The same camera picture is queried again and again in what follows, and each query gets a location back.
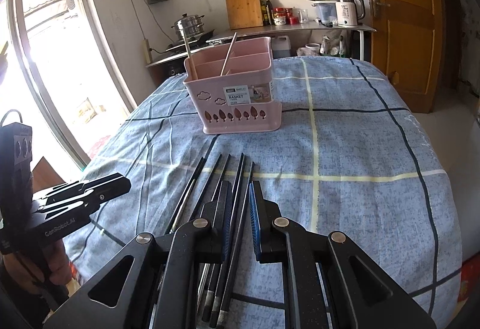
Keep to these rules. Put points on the white electric kettle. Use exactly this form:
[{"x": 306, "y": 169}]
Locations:
[{"x": 350, "y": 12}]

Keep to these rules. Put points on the white plastic jug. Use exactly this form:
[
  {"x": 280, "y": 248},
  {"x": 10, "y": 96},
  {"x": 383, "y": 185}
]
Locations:
[{"x": 281, "y": 46}]

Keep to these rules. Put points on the wooden cutting board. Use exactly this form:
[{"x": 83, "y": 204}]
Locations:
[{"x": 244, "y": 14}]

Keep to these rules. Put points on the pink plastic utensil basket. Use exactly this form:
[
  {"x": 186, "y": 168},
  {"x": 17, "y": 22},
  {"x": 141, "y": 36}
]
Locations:
[{"x": 243, "y": 100}]

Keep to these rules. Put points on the red lidded jar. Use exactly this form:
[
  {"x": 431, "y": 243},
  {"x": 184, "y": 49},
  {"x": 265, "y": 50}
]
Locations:
[{"x": 282, "y": 15}]

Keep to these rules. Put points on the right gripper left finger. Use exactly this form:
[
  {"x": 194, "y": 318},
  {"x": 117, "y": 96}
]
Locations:
[{"x": 152, "y": 281}]

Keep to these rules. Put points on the blue checked tablecloth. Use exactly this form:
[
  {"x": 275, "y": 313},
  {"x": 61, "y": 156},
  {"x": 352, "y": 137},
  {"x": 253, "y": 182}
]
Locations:
[{"x": 348, "y": 156}]

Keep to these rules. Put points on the pale cream chopstick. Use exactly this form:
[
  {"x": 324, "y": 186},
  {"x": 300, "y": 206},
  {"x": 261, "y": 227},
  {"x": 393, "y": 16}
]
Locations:
[{"x": 229, "y": 51}]

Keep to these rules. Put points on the dark sauce bottle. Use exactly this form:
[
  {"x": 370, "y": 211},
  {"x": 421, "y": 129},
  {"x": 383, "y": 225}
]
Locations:
[{"x": 269, "y": 11}]

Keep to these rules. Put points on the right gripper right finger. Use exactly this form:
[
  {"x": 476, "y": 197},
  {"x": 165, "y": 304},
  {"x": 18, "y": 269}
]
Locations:
[{"x": 328, "y": 281}]

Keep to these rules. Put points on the black gas stove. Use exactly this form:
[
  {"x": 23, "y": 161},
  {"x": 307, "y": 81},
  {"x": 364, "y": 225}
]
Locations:
[{"x": 195, "y": 41}]

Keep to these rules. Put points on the light wooden chopstick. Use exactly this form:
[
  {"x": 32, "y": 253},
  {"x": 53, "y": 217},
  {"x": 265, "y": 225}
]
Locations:
[{"x": 188, "y": 51}]

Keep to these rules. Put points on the black chopstick silver tip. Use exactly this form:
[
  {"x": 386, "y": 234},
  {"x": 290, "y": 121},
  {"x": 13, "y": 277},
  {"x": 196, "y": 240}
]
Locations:
[{"x": 177, "y": 213}]

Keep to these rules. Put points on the wooden door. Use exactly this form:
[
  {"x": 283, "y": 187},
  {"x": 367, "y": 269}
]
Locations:
[{"x": 407, "y": 47}]

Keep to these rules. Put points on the stainless steel steamer pot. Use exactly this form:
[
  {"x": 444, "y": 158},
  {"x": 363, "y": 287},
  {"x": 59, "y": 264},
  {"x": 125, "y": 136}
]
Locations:
[{"x": 188, "y": 26}]

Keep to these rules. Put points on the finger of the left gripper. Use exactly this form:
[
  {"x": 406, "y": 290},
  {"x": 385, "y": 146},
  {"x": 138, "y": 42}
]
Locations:
[{"x": 104, "y": 189}]

